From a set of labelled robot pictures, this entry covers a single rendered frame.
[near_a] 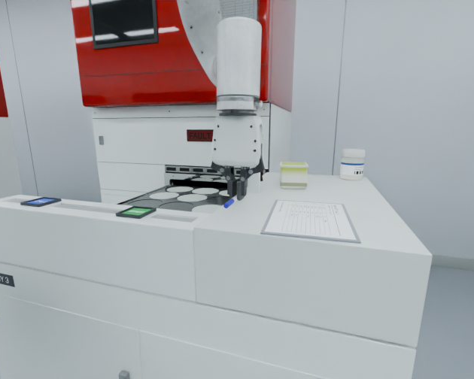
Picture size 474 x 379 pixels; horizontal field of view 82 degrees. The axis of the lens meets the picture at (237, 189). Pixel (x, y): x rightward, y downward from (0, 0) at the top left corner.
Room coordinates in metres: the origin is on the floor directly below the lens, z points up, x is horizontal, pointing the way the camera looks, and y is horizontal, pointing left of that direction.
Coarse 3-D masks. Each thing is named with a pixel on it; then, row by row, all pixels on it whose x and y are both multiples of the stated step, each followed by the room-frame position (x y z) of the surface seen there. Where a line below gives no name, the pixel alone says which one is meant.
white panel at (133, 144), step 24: (96, 120) 1.27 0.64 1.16; (120, 120) 1.23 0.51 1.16; (144, 120) 1.19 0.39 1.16; (168, 120) 1.16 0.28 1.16; (192, 120) 1.13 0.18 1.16; (264, 120) 1.04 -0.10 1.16; (96, 144) 1.27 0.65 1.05; (120, 144) 1.23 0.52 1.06; (144, 144) 1.20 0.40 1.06; (168, 144) 1.16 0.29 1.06; (192, 144) 1.13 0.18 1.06; (264, 144) 1.04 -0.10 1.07; (120, 168) 1.24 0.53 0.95; (144, 168) 1.20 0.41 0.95; (240, 168) 1.07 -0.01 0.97; (120, 192) 1.24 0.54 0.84; (144, 192) 1.21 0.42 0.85
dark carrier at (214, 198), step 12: (156, 192) 0.97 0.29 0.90; (168, 192) 0.98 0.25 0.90; (180, 192) 0.97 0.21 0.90; (192, 192) 0.98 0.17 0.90; (132, 204) 0.81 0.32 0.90; (144, 204) 0.81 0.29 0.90; (156, 204) 0.81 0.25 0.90; (168, 204) 0.81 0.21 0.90; (180, 204) 0.81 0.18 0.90; (192, 204) 0.81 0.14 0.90; (204, 204) 0.81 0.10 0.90; (216, 204) 0.81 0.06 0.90
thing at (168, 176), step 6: (168, 174) 1.15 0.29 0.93; (174, 174) 1.14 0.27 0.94; (180, 174) 1.13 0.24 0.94; (186, 174) 1.12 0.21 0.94; (192, 174) 1.12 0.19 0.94; (198, 174) 1.11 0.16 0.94; (204, 174) 1.10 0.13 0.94; (210, 174) 1.10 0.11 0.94; (168, 180) 1.15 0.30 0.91; (204, 180) 1.10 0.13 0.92; (210, 180) 1.09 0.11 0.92; (216, 180) 1.08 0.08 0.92; (222, 180) 1.08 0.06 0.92
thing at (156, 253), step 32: (0, 224) 0.58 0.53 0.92; (32, 224) 0.55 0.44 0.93; (64, 224) 0.53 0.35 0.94; (96, 224) 0.50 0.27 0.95; (128, 224) 0.48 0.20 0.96; (160, 224) 0.46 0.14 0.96; (192, 224) 0.46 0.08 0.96; (0, 256) 0.59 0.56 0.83; (32, 256) 0.56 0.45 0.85; (64, 256) 0.53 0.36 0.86; (96, 256) 0.50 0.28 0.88; (128, 256) 0.48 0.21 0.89; (160, 256) 0.46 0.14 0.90; (192, 256) 0.44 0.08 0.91; (160, 288) 0.46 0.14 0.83; (192, 288) 0.44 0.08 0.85
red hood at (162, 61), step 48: (96, 0) 1.18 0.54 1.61; (144, 0) 1.12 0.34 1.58; (240, 0) 1.01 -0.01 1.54; (288, 0) 1.40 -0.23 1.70; (96, 48) 1.19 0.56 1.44; (144, 48) 1.13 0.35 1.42; (192, 48) 1.07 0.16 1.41; (288, 48) 1.46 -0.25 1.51; (96, 96) 1.20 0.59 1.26; (144, 96) 1.13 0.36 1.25; (192, 96) 1.07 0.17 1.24; (288, 96) 1.52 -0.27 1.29
